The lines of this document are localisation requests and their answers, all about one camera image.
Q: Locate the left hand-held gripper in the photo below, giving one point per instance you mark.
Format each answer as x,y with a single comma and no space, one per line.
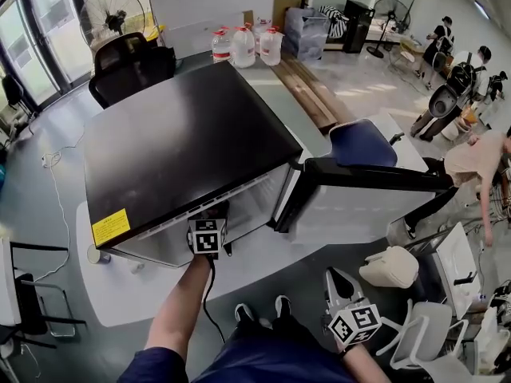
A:
207,238

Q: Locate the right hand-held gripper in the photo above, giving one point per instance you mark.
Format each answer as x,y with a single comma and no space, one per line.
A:
355,323

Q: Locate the black mini fridge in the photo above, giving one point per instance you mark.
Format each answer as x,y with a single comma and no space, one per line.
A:
179,146

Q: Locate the person's right forearm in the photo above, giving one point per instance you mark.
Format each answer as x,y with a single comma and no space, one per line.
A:
371,363

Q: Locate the person's left forearm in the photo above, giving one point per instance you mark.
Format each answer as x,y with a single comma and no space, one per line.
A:
179,305

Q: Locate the person's right shoe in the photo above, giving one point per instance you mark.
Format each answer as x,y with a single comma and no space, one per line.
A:
283,306

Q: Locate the person's shoe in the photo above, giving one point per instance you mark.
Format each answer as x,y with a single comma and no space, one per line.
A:
244,313
283,306

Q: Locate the person's left shoe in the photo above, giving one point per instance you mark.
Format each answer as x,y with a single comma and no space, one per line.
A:
244,313

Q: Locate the person's dark blue trousers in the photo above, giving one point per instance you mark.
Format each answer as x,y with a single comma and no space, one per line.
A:
259,357

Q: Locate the blue grey can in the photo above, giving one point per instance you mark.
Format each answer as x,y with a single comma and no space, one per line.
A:
96,254

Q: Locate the white panel chair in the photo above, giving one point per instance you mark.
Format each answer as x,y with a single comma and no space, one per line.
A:
455,265

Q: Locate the blue padded chair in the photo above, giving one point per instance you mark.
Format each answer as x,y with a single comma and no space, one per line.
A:
361,144

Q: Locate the brown wooden planks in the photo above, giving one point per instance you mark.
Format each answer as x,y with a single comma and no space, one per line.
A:
309,90

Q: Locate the black mesh office chair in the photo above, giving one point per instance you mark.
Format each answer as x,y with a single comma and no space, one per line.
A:
131,68

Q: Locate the white folding side table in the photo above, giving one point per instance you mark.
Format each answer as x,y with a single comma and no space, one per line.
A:
9,281

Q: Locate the clear plastic storage bag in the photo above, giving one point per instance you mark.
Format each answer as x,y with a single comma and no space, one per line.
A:
305,34

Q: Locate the large round floor fan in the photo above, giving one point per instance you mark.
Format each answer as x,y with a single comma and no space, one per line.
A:
112,18

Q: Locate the flat brown cardboard sheet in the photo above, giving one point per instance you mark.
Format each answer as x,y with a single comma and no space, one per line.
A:
288,9

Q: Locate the black white striped bag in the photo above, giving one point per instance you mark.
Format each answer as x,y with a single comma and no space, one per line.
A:
333,16

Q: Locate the black cabinet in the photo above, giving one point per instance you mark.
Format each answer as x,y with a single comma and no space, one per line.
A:
358,26

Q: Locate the glass doors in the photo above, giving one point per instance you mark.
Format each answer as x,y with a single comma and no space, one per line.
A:
36,34

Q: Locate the white tube frame chair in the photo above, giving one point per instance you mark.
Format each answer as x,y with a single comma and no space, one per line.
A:
419,333

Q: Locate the black metal frame chair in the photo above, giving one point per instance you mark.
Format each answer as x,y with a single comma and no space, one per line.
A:
44,293

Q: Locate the black standing pedestal fan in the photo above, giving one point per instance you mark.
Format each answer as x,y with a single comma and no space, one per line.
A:
393,20

